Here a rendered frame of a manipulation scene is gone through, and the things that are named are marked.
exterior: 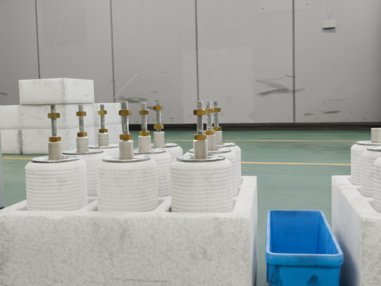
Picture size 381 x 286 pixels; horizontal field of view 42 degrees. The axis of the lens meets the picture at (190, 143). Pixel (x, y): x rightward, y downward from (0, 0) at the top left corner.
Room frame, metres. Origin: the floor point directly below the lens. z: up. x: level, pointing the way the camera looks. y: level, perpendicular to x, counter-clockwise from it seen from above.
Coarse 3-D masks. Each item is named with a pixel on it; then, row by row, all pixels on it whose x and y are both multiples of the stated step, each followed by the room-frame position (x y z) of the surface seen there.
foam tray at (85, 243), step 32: (256, 192) 1.01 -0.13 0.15; (0, 224) 0.73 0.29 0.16; (32, 224) 0.72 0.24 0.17; (64, 224) 0.71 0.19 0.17; (96, 224) 0.71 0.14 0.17; (128, 224) 0.70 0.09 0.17; (160, 224) 0.69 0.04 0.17; (192, 224) 0.68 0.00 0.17; (224, 224) 0.68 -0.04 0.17; (256, 224) 0.98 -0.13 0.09; (0, 256) 0.73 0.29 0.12; (32, 256) 0.72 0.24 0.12; (64, 256) 0.71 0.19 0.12; (96, 256) 0.71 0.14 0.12; (128, 256) 0.70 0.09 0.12; (160, 256) 0.69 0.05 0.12; (192, 256) 0.68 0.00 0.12; (224, 256) 0.68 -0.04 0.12; (256, 256) 0.95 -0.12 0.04
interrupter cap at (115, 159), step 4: (112, 156) 0.80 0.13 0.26; (116, 156) 0.81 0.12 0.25; (136, 156) 0.80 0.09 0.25; (140, 156) 0.80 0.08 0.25; (144, 156) 0.80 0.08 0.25; (148, 156) 0.79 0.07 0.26; (104, 160) 0.76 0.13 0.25; (108, 160) 0.75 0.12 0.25; (112, 160) 0.75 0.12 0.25; (116, 160) 0.74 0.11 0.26; (120, 160) 0.74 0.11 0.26; (124, 160) 0.74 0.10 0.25; (128, 160) 0.74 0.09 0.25; (132, 160) 0.74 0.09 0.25; (136, 160) 0.75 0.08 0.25; (140, 160) 0.75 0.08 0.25; (144, 160) 0.76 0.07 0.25; (148, 160) 0.77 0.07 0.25
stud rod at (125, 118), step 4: (124, 104) 0.77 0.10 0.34; (124, 108) 0.77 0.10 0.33; (124, 116) 0.77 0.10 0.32; (124, 120) 0.77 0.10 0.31; (124, 124) 0.77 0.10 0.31; (124, 128) 0.77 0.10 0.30; (124, 132) 0.77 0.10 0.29; (128, 132) 0.78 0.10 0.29; (124, 140) 0.77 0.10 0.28; (128, 140) 0.78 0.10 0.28
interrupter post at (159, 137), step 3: (156, 132) 1.00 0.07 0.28; (159, 132) 1.00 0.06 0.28; (162, 132) 1.00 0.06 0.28; (156, 135) 1.00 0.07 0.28; (159, 135) 1.00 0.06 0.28; (162, 135) 1.00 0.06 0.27; (156, 138) 1.00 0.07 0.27; (159, 138) 1.00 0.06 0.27; (162, 138) 1.00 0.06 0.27; (156, 141) 1.00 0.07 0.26; (159, 141) 1.00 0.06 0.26; (162, 141) 1.00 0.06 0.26; (156, 144) 1.00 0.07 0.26; (159, 144) 1.00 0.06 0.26; (162, 144) 1.00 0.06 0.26
